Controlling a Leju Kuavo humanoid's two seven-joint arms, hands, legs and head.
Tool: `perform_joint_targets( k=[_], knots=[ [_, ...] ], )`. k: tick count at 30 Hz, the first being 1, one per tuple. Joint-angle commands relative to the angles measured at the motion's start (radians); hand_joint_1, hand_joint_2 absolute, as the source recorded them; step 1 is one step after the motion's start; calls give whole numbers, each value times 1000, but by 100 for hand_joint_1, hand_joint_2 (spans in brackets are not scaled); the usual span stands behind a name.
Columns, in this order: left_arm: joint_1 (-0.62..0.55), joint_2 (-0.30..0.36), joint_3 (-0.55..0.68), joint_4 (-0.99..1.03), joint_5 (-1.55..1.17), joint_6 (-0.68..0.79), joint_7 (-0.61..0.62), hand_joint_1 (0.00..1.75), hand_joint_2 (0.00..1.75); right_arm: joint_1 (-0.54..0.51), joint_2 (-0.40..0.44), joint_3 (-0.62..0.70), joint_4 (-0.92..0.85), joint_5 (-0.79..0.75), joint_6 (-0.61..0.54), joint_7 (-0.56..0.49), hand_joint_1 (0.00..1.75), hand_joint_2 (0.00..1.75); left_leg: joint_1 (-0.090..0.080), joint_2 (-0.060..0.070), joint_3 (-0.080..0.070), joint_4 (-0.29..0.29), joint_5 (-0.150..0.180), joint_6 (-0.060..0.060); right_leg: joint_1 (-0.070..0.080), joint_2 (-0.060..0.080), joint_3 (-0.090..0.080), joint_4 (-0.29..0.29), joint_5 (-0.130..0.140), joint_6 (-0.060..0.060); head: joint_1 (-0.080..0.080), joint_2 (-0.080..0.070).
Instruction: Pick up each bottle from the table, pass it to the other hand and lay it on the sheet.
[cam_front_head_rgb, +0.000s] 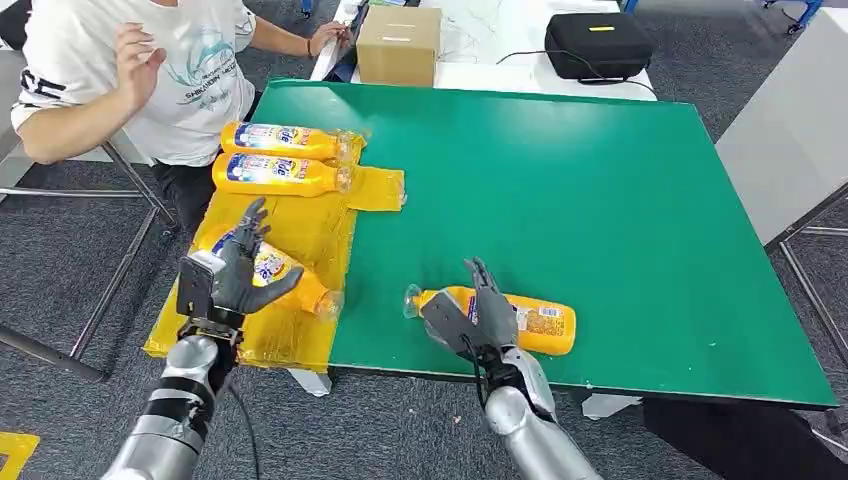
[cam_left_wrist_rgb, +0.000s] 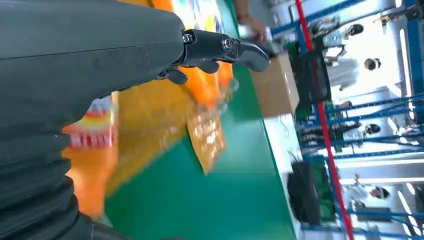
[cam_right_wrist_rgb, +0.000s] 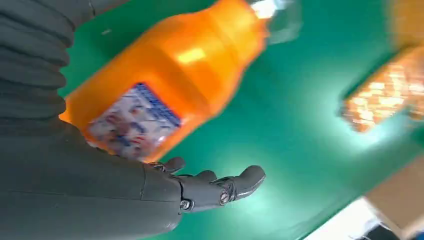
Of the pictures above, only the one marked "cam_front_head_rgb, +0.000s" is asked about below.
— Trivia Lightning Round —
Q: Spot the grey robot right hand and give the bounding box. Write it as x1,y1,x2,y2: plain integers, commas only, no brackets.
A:
463,256,520,360

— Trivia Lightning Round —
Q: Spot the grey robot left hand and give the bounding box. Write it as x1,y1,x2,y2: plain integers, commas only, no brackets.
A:
211,196,305,317

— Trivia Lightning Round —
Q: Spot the orange drink bottle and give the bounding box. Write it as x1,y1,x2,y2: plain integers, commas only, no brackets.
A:
219,121,356,162
211,152,353,199
192,225,344,321
402,284,578,358

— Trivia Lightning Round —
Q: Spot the yellow sheet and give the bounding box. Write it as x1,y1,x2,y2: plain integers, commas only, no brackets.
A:
143,129,407,374

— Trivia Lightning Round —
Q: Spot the green mat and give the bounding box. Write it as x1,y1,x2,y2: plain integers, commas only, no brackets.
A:
250,78,840,409

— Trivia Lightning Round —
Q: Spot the person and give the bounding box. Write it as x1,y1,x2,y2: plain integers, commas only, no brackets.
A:
9,0,354,231

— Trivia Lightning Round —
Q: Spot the person's right hand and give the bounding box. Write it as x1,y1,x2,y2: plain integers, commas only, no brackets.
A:
113,23,168,111

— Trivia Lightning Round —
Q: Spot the person's hand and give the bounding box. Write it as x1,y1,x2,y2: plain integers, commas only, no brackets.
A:
307,21,353,58
113,23,168,111

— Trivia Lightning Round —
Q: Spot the dark laptop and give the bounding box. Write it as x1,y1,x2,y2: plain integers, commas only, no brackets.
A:
327,0,370,83

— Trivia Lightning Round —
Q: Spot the person's left hand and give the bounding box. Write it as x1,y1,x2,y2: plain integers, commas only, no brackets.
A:
307,21,353,58

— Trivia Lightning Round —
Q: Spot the cardboard box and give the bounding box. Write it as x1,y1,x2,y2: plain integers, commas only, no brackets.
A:
355,5,443,89

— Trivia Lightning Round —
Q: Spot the white table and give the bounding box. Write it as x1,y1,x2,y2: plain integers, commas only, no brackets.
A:
309,0,658,103

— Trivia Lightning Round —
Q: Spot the black carrying case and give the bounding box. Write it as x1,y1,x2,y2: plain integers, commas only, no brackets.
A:
544,11,657,83

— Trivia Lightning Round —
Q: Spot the black bag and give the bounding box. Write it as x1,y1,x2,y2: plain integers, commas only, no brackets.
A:
0,0,33,52

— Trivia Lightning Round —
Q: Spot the grey table with metal legs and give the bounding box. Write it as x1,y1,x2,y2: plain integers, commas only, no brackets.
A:
715,7,848,372

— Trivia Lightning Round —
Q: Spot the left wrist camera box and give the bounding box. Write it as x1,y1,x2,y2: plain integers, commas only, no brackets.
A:
175,254,225,323

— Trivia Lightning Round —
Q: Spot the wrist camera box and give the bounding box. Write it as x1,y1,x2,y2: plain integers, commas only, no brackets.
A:
175,254,225,323
420,291,495,363

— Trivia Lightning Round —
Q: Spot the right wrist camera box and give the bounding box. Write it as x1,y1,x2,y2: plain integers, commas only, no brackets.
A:
420,291,495,363

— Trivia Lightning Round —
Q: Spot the grey bench with metal frame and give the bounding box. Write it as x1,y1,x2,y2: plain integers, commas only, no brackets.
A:
0,49,180,384

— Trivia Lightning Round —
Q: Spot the black cable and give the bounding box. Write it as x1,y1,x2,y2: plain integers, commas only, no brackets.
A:
496,49,658,95

